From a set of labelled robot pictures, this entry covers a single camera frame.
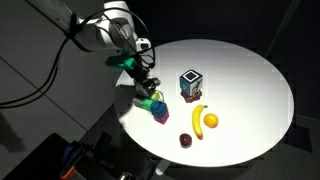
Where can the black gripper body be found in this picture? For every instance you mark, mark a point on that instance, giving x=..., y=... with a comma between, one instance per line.
x=141, y=73

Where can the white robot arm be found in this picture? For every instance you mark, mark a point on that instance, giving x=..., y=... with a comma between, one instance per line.
x=106, y=33

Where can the lime soft cube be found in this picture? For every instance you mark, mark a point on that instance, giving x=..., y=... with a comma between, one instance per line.
x=156, y=96

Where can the green soft cube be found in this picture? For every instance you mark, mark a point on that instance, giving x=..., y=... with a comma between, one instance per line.
x=147, y=105

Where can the blue soft cube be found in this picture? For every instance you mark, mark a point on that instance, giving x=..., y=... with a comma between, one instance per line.
x=158, y=108

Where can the large blue number cube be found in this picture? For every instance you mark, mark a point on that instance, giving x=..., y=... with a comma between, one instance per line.
x=191, y=83

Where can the pink soft cube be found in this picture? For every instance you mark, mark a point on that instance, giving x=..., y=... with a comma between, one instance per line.
x=163, y=118

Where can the dark red picture cube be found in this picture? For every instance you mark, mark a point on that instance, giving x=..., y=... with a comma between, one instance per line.
x=191, y=98

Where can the yellow toy banana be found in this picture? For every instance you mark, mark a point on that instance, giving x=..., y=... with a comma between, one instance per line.
x=197, y=123

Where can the dark red toy plum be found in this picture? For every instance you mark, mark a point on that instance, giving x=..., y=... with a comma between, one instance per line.
x=185, y=140

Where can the yellow orange toy fruit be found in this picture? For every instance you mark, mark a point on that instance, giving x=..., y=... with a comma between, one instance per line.
x=211, y=120

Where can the purple clamp orange trigger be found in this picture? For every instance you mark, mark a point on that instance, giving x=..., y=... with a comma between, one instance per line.
x=70, y=156

